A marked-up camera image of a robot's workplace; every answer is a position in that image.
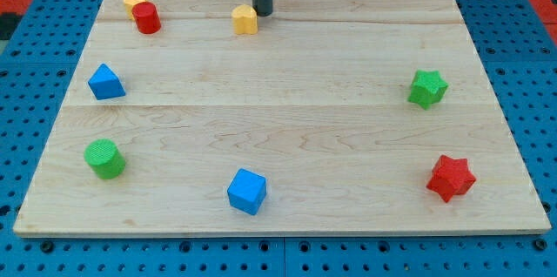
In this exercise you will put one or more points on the blue triangle block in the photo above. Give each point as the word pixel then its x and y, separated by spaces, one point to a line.
pixel 105 84

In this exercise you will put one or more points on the yellow heart block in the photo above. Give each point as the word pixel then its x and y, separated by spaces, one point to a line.
pixel 244 20

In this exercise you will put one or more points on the blue cube block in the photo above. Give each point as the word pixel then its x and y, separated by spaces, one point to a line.
pixel 247 191

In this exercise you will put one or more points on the light wooden board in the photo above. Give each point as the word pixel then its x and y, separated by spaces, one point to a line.
pixel 315 102

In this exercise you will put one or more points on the red star block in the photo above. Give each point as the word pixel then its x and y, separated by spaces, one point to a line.
pixel 450 177

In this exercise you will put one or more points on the green star block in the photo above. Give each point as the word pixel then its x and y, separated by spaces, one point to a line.
pixel 427 88

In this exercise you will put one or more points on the red cylinder block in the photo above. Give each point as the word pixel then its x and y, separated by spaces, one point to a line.
pixel 146 17

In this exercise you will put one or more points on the green cylinder block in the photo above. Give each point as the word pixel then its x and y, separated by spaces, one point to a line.
pixel 104 159

